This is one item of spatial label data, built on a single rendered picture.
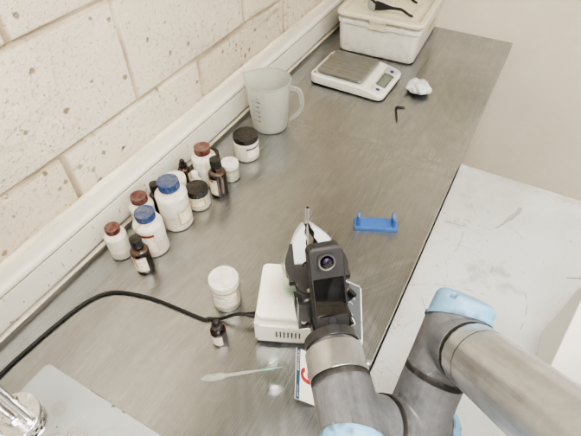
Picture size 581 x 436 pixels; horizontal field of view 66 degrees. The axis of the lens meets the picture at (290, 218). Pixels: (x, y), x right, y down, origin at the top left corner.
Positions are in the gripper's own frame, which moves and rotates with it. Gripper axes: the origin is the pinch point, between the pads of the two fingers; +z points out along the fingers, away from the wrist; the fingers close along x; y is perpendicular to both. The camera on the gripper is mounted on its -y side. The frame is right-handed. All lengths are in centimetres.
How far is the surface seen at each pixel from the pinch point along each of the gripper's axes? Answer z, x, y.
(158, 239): 19.6, -28.3, 20.3
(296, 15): 107, 15, 10
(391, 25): 96, 45, 11
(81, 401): -11.7, -40.5, 25.2
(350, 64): 88, 30, 19
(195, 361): -6.6, -21.3, 26.1
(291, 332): -6.3, -3.4, 21.0
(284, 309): -3.6, -4.4, 17.2
